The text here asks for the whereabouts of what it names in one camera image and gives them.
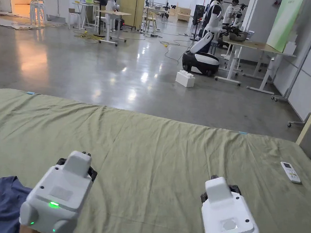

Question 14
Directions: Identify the wooden cabinet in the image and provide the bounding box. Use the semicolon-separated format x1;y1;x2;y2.
177;6;192;23

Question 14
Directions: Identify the wooden chair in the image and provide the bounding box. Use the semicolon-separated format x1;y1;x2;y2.
143;11;163;32

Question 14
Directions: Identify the wooden table with white legs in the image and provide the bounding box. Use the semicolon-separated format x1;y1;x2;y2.
213;26;299;97
92;8;133;48

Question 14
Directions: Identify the black screen on stand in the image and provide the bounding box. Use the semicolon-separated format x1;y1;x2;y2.
189;4;207;42

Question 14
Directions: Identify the white table with laptop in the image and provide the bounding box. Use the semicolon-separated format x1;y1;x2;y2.
67;0;101;33

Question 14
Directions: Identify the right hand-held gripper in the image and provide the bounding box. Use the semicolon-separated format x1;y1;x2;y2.
197;175;266;233

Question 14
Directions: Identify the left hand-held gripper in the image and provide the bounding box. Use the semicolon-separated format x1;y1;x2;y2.
18;146;100;233

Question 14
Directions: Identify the stack of white stools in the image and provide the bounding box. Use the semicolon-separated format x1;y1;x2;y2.
27;0;50;27

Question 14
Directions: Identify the white humanoid robot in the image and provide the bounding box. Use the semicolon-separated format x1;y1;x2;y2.
181;0;227;78

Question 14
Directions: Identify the bed with pale green sheet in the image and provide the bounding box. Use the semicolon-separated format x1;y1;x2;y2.
0;88;311;233

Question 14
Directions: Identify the person's left hand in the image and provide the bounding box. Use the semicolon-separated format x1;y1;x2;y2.
19;224;54;233

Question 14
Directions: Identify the white remote control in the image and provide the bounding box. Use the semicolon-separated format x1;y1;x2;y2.
279;161;304;185

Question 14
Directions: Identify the white block carton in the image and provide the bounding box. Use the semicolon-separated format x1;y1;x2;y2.
174;69;197;89

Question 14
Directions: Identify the yellow cable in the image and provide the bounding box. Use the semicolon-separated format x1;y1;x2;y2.
73;28;107;46

